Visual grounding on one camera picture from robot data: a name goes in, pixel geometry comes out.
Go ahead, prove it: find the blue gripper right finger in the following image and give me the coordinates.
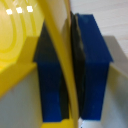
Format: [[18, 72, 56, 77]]
[[70, 12, 115, 121]]

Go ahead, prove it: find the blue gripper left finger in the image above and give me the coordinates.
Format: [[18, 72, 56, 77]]
[[32, 20, 71, 123]]

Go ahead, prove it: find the yellow bowl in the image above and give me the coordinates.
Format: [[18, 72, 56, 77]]
[[0, 0, 82, 128]]

